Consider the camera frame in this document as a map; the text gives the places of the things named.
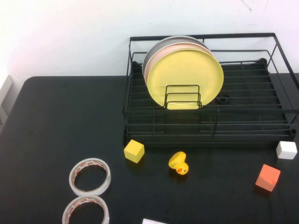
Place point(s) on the white flat object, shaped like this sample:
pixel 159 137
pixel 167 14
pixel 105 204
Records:
pixel 154 221

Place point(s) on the pink plate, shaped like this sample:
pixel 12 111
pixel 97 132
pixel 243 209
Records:
pixel 180 46

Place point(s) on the yellow plate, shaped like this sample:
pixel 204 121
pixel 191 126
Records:
pixel 187 70

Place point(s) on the yellow rubber duck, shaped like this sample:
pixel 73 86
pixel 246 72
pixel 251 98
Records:
pixel 178 163

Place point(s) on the white cube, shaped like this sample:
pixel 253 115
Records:
pixel 286 150

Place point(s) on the white double-sided tape roll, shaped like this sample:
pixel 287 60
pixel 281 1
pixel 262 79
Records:
pixel 66 212
pixel 72 179

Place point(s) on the black round drain plug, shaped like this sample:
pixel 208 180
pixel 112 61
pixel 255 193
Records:
pixel 219 100

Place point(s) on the grey plate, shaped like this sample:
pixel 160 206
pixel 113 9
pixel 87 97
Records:
pixel 175 39

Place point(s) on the orange cube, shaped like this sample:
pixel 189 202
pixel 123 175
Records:
pixel 267 178

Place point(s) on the yellow cube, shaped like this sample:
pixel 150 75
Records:
pixel 133 151

